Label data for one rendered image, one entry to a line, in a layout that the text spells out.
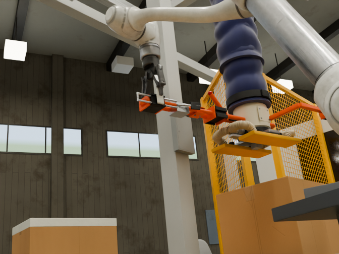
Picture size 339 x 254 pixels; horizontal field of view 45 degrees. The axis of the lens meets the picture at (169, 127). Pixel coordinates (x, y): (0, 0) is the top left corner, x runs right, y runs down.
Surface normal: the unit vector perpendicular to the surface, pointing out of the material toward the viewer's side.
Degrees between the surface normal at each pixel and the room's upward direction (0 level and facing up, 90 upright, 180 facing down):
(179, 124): 90
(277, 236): 90
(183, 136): 90
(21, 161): 90
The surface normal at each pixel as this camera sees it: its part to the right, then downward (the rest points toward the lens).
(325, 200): -0.91, -0.07
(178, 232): -0.66, -0.20
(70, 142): 0.41, -0.36
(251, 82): 0.16, -0.33
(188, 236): 0.74, -0.30
